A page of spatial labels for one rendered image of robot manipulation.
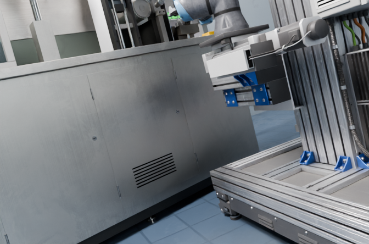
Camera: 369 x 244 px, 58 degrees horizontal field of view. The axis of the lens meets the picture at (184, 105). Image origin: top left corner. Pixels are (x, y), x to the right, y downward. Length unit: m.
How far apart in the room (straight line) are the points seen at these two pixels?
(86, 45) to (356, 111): 1.66
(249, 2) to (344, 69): 3.55
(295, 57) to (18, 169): 1.19
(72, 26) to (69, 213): 1.21
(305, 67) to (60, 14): 1.55
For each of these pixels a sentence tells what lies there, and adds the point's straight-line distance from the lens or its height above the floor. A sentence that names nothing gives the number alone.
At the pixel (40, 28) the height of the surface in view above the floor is 1.13.
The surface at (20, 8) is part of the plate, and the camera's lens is 2.27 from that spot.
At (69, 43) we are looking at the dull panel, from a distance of 2.28.
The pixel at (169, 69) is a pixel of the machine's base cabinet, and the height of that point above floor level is 0.75.
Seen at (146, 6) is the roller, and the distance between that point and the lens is 2.21.
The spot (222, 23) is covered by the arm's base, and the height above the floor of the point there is 0.87.
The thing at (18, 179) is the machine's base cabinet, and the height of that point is 0.45.
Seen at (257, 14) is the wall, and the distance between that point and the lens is 4.80.
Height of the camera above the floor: 0.68
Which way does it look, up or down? 4 degrees down
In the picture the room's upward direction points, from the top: 14 degrees counter-clockwise
